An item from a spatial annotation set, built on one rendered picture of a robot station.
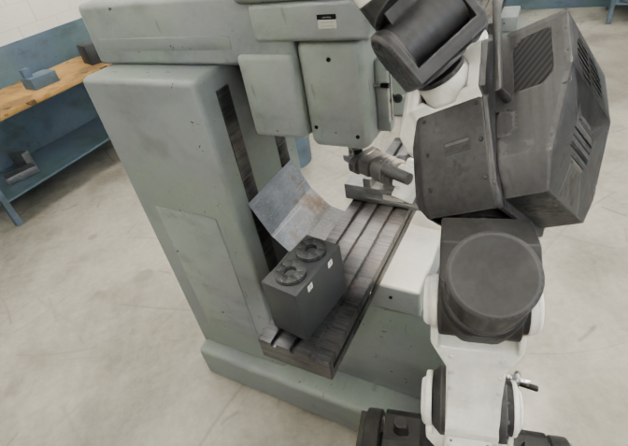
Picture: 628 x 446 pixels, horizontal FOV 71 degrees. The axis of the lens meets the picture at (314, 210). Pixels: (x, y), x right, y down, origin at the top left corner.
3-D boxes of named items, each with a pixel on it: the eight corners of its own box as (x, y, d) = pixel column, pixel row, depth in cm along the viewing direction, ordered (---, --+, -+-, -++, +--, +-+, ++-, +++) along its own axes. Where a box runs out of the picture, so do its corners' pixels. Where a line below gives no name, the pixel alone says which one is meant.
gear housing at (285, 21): (400, 13, 122) (399, -27, 116) (368, 41, 105) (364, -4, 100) (296, 18, 137) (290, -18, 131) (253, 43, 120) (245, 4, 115)
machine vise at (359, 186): (443, 191, 171) (443, 166, 165) (431, 213, 161) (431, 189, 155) (361, 178, 188) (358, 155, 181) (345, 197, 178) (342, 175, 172)
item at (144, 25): (329, 41, 135) (320, -32, 124) (294, 68, 120) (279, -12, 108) (145, 44, 171) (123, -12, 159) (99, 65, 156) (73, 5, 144)
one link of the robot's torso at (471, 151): (635, 250, 74) (613, 73, 86) (565, 173, 52) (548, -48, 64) (468, 264, 94) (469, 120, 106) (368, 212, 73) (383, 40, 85)
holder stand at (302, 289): (347, 289, 138) (339, 241, 126) (307, 341, 124) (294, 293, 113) (316, 278, 144) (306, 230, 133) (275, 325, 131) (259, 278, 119)
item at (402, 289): (445, 252, 173) (445, 228, 166) (420, 319, 149) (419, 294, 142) (330, 230, 195) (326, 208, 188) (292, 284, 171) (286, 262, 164)
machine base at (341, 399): (468, 348, 219) (471, 322, 207) (437, 467, 178) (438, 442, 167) (267, 291, 273) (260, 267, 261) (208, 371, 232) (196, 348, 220)
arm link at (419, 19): (428, -54, 64) (479, 23, 68) (406, -38, 72) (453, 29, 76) (367, 4, 65) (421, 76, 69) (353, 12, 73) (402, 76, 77)
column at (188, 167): (334, 319, 247) (277, 31, 156) (293, 392, 215) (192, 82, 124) (259, 297, 269) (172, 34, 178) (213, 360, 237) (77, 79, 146)
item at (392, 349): (481, 361, 199) (492, 265, 164) (466, 425, 177) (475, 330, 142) (322, 314, 235) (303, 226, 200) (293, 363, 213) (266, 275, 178)
